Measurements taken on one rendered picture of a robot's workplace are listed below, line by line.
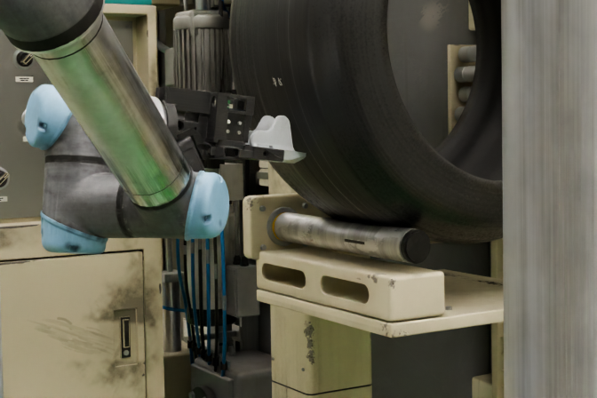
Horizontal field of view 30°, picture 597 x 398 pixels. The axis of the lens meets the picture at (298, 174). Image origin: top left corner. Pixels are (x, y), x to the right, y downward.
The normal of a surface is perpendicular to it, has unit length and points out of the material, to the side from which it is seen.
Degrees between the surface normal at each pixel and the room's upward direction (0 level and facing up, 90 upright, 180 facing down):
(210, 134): 83
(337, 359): 90
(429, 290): 90
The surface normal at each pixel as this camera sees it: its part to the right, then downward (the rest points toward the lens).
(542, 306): -0.91, 0.04
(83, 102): -0.13, 0.82
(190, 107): 0.51, 0.04
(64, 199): -0.29, -0.16
